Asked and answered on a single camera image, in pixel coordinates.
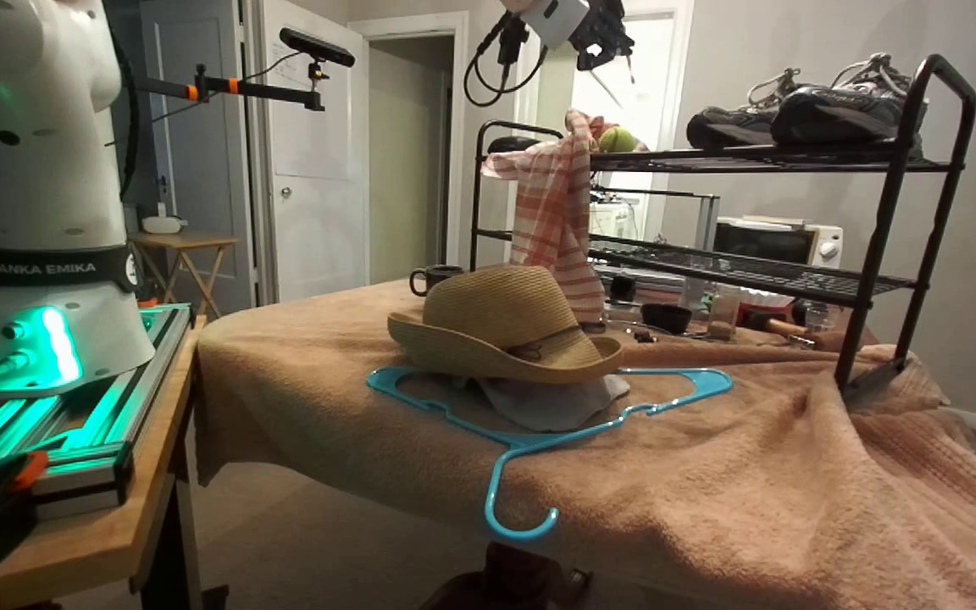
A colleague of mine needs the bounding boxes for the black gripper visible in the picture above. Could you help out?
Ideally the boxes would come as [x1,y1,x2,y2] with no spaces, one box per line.
[567,0,642,74]

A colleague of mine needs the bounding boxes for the plain black shoe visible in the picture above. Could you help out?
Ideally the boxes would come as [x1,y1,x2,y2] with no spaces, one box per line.
[686,69,792,154]

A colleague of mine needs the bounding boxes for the black shoe with silver trim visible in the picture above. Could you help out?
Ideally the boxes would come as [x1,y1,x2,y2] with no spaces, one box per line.
[770,49,932,154]

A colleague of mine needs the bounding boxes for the brown cup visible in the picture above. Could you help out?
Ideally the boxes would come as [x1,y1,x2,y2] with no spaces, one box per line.
[408,262,469,303]

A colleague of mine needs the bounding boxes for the black metal shoe rack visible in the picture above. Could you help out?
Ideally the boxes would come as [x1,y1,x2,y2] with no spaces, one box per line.
[469,51,976,392]

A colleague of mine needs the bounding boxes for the green round object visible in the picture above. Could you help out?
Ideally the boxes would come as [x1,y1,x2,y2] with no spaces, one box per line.
[593,123,645,160]

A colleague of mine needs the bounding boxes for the red white striped towel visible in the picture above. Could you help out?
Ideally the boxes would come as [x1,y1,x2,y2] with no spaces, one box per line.
[482,108,609,332]

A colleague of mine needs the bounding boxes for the white toaster oven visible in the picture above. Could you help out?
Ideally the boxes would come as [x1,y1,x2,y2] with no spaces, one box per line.
[711,215,849,273]

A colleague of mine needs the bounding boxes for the small black bowl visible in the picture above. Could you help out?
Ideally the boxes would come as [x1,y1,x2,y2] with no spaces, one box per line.
[637,300,694,338]

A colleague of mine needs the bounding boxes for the clear glass jar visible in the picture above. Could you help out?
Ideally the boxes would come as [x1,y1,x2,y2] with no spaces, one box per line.
[701,286,746,343]

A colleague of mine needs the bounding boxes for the tan straw hat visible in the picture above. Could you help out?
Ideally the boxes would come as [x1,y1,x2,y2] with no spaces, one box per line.
[382,262,627,389]

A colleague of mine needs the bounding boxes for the grey cloth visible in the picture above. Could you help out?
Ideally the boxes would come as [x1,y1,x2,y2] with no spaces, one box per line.
[442,367,637,439]

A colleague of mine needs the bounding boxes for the blue plastic clothes hanger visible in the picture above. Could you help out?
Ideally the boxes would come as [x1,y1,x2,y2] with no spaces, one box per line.
[364,362,740,545]

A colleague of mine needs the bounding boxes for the beige blanket table cover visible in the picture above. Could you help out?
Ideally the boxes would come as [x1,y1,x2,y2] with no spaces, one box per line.
[190,275,976,610]

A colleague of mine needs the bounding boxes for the small wooden folding table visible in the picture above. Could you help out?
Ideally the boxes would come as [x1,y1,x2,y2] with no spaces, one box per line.
[126,232,244,325]

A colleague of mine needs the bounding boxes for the white bowl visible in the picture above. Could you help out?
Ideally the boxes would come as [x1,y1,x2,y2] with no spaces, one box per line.
[138,201,190,239]

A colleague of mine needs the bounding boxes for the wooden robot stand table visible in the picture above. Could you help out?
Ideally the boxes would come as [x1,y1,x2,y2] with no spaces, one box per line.
[0,319,208,610]

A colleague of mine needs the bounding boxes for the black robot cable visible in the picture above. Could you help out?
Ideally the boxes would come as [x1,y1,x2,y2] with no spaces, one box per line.
[460,12,549,113]

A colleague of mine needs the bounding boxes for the black stereo camera bar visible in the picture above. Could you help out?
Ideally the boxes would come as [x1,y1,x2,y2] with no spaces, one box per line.
[279,24,359,72]

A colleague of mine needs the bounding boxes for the red handled tool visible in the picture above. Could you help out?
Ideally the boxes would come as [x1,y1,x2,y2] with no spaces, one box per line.
[735,300,845,352]

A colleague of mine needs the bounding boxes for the dark wooden table pedestal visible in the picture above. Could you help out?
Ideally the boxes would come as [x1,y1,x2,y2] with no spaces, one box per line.
[416,540,599,610]

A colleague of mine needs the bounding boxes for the aluminium rail base frame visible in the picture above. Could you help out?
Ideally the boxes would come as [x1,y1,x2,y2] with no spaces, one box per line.
[0,300,198,525]

